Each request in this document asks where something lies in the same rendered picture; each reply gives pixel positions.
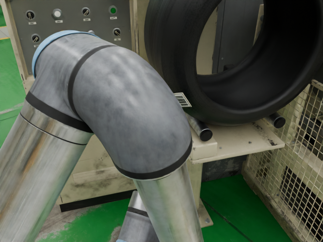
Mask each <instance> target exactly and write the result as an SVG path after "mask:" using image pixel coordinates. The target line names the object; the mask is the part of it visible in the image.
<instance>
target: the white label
mask: <svg viewBox="0 0 323 242"><path fill-rule="evenodd" d="M174 95H175V97H176V98H177V100H178V102H179V103H180V105H181V107H192V106H191V105H190V103H189V101H188V100H187V98H186V97H185V95H184V94H183V93H174Z"/></svg>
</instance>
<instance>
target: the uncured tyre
mask: <svg viewBox="0 0 323 242"><path fill-rule="evenodd" d="M221 1H222V0H149V4H148V7H147V12H146V17H145V24H144V42H145V49H146V54H147V57H148V60H149V63H150V65H151V66H152V67H153V68H154V69H155V70H156V71H157V72H158V74H159V75H160V76H161V77H162V79H163V80H164V81H165V82H166V83H167V85H168V86H169V88H170V89H171V90H172V92H173V93H183V94H184V95H185V97H186V98H187V100H188V101H189V103H190V105H191V106H192V107H182V109H183V111H184V112H185V113H187V114H188V115H190V116H192V117H194V118H196V119H197V120H200V121H202V122H205V123H208V124H212V125H217V126H238V125H243V124H247V123H251V122H254V121H257V120H260V119H262V118H265V117H267V116H269V115H271V114H273V113H275V112H277V111H278V110H280V109H281V108H283V107H284V106H286V105H287V104H288V103H290V102H291V101H292V100H293V99H295V98H296V97H297V96H298V95H299V94H300V93H301V92H302V91H303V90H304V89H305V88H306V87H307V85H308V84H309V83H310V82H311V80H312V79H313V78H314V76H315V75H316V73H317V72H318V70H319V69H320V67H321V65H322V63H323V0H263V4H264V16H263V22H262V27H261V31H260V33H259V36H258V38H257V40H256V42H255V44H254V45H253V47H252V48H251V50H250V51H249V52H248V54H247V55H246V56H245V57H244V58H243V59H242V60H241V61H240V62H238V63H237V64H236V65H234V66H233V67H231V68H229V69H228V70H225V71H223V72H220V73H216V74H210V75H201V74H197V68H196V56H197V49H198V44H199V39H200V36H201V33H202V31H203V29H204V26H205V24H206V22H207V20H208V19H209V17H210V15H211V14H212V12H213V11H214V10H215V8H216V7H217V6H218V4H219V3H220V2H221Z"/></svg>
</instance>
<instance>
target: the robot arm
mask: <svg viewBox="0 0 323 242"><path fill-rule="evenodd" d="M32 71H33V77H34V82H33V84H32V86H31V88H30V89H29V91H28V93H27V95H26V97H25V103H24V105H23V107H22V109H21V111H20V113H19V115H18V117H17V118H16V120H15V122H14V124H13V126H12V128H11V130H10V132H9V133H8V135H7V137H6V139H5V141H4V143H3V145H2V147H1V148H0V242H34V241H35V239H36V237H37V235H38V234H39V232H40V230H41V228H42V226H43V224H44V223H45V221H46V219H47V217H48V215H49V213H50V212H51V210H52V208H53V206H54V204H55V202H56V201H57V199H58V197H59V195H60V193H61V191H62V190H63V188H64V186H65V184H66V182H67V181H68V179H69V177H70V175H71V173H72V171H73V170H74V168H75V166H76V164H77V162H78V160H79V159H80V157H81V155H82V153H83V151H84V149H85V148H86V146H87V144H88V142H89V140H90V138H91V136H92V135H94V134H95V135H96V137H97V138H98V139H99V140H100V141H101V143H102V144H103V146H104V148H105V149H106V151H107V152H108V154H109V156H110V157H111V159H112V161H113V163H114V165H115V167H116V168H117V170H118V171H119V172H120V173H121V174H122V175H124V176H125V177H127V178H130V179H132V180H133V181H134V184H135V186H136V188H137V191H133V193H132V196H131V199H130V202H129V205H128V210H127V212H126V215H125V218H124V222H123V225H122V228H121V231H120V234H119V237H118V240H117V241H116V242H204V239H203V235H202V231H201V226H200V222H199V217H198V212H197V208H196V203H195V199H194V195H193V190H192V186H191V181H190V177H189V173H188V168H187V164H186V161H187V160H188V158H189V157H190V154H191V152H192V147H193V141H192V135H191V130H190V126H189V123H188V120H187V117H186V115H185V113H184V111H183V109H182V107H181V105H180V103H179V102H178V100H177V98H176V97H175V95H174V93H173V92H172V90H171V89H170V88H169V86H168V85H167V83H166V82H165V81H164V80H163V79H162V77H161V76H160V75H159V74H158V72H157V71H156V70H155V69H154V68H153V67H152V66H151V65H150V64H149V63H148V62H147V61H145V60H144V59H143V58H142V57H140V56H139V55H138V54H136V53H135V52H133V51H131V50H129V49H126V48H123V47H120V46H117V45H115V44H112V43H110V42H108V41H105V40H103V39H101V38H99V37H98V36H96V35H94V34H91V33H87V32H80V31H75V30H66V31H60V32H57V33H55V34H53V35H51V36H49V37H48V38H46V39H45V40H44V41H43V42H42V43H41V44H40V45H39V46H38V48H37V49H36V51H35V54H34V56H33V60H32Z"/></svg>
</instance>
